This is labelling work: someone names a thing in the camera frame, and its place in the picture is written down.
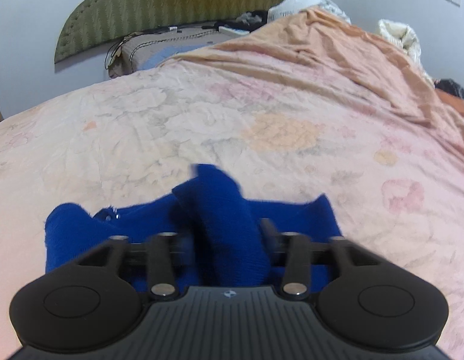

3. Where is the blue beaded sweater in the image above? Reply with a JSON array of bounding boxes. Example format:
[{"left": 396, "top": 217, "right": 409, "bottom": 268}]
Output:
[{"left": 45, "top": 164, "right": 340, "bottom": 289}]

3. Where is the black clothes pile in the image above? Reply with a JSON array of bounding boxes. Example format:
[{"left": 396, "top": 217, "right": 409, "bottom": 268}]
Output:
[{"left": 214, "top": 10, "right": 268, "bottom": 32}]

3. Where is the pink floral bed sheet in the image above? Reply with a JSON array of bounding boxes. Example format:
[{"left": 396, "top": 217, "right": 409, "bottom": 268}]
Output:
[{"left": 0, "top": 8, "right": 464, "bottom": 359}]

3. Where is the brown cardboard box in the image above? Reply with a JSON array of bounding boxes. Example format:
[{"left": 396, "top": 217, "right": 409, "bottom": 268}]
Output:
[{"left": 105, "top": 23, "right": 249, "bottom": 79}]

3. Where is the cream crumpled quilt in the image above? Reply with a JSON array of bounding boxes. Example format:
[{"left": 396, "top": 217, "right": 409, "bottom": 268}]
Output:
[{"left": 375, "top": 19, "right": 434, "bottom": 86}]

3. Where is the white patterned pillow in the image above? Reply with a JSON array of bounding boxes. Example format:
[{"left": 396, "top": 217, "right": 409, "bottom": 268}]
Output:
[{"left": 267, "top": 0, "right": 353, "bottom": 26}]

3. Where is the olive upholstered headboard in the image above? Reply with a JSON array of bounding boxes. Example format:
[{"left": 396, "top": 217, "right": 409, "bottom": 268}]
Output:
[{"left": 55, "top": 0, "right": 282, "bottom": 63}]

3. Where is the black cable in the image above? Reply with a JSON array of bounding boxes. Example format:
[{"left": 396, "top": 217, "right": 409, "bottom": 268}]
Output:
[{"left": 104, "top": 35, "right": 143, "bottom": 72}]

